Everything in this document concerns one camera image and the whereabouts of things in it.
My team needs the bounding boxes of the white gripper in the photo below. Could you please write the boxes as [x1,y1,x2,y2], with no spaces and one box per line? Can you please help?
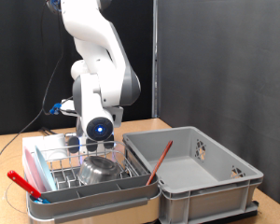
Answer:
[60,98,82,118]

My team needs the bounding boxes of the long black hanging cable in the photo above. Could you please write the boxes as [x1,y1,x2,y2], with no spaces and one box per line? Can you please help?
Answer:
[0,0,66,166]

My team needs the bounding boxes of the black cables on table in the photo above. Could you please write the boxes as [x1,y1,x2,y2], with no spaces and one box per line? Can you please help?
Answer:
[38,126,59,136]

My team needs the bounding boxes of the black backdrop curtain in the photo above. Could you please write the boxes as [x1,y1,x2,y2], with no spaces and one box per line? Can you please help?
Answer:
[0,0,155,136]

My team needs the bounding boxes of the grey wire dish rack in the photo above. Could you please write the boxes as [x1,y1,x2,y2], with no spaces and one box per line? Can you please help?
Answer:
[25,140,162,224]

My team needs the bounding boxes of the blue handled utensil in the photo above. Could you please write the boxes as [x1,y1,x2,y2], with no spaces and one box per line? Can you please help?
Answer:
[32,196,50,205]

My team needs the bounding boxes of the red handled utensil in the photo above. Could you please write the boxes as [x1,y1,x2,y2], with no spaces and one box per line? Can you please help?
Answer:
[7,170,43,200]

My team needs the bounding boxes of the grey plastic crate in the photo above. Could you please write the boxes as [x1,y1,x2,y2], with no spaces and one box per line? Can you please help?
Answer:
[122,125,264,224]

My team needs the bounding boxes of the white box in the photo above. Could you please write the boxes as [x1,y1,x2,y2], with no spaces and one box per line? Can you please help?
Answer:
[21,133,69,162]

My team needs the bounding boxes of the stainless steel bowl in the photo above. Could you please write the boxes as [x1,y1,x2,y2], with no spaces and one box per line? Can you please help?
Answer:
[77,155,123,186]

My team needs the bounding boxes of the dark grey backdrop curtain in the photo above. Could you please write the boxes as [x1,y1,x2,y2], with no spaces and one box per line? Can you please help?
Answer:
[157,0,280,211]

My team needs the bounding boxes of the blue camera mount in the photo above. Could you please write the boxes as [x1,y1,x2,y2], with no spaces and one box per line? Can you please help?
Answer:
[49,102,63,116]

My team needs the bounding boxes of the light blue plate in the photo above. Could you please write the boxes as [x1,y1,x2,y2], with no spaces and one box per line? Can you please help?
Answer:
[34,145,58,192]

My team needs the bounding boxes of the pink plate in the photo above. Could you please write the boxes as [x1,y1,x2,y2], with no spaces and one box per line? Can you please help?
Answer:
[22,146,46,194]

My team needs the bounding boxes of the vertical metal pole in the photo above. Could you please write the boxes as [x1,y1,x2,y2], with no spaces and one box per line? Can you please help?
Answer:
[151,0,160,119]

